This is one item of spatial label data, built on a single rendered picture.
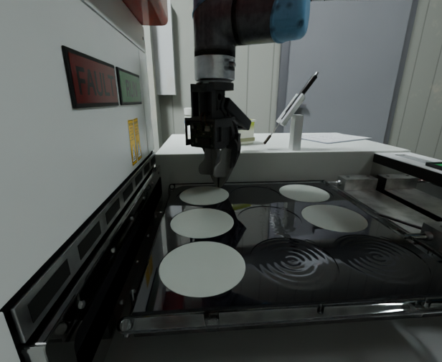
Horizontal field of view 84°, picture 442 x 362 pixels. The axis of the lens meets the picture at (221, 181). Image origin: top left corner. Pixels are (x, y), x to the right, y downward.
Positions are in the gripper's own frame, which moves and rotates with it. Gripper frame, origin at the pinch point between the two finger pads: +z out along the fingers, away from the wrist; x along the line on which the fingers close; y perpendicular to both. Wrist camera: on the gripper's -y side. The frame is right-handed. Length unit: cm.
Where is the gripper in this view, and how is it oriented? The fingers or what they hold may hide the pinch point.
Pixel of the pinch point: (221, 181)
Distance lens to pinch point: 54.1
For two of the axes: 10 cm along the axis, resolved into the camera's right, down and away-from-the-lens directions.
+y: -5.5, 2.6, -7.9
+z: 0.0, 9.5, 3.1
